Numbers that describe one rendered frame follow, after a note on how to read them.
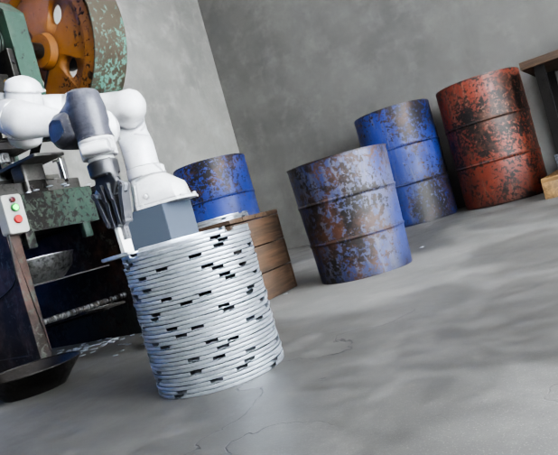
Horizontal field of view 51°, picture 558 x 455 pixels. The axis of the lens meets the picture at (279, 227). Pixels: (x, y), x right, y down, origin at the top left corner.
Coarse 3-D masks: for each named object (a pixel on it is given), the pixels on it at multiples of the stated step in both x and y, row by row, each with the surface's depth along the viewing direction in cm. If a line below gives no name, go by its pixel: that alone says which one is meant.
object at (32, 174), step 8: (56, 152) 222; (24, 160) 217; (32, 160) 220; (40, 160) 224; (48, 160) 228; (8, 168) 223; (16, 168) 224; (24, 168) 223; (32, 168) 226; (40, 168) 229; (16, 176) 225; (24, 176) 223; (32, 176) 225; (40, 176) 228; (24, 184) 223; (32, 184) 224; (40, 184) 227
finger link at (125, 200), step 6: (120, 186) 138; (120, 192) 138; (126, 192) 139; (120, 198) 139; (126, 198) 139; (120, 204) 139; (126, 204) 139; (126, 210) 139; (126, 216) 140; (132, 216) 141
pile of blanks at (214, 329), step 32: (160, 256) 116; (192, 256) 124; (224, 256) 119; (256, 256) 130; (160, 288) 117; (192, 288) 116; (224, 288) 118; (256, 288) 124; (160, 320) 118; (192, 320) 116; (224, 320) 117; (256, 320) 122; (160, 352) 119; (192, 352) 116; (224, 352) 117; (256, 352) 120; (160, 384) 123; (192, 384) 117; (224, 384) 116
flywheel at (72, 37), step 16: (0, 0) 272; (16, 0) 269; (32, 0) 266; (48, 0) 260; (64, 0) 255; (80, 0) 245; (32, 16) 267; (48, 16) 262; (64, 16) 256; (80, 16) 246; (32, 32) 269; (48, 32) 263; (64, 32) 258; (80, 32) 252; (48, 48) 260; (64, 48) 259; (80, 48) 254; (48, 64) 262; (64, 64) 262; (80, 64) 256; (48, 80) 268; (64, 80) 263; (80, 80) 257
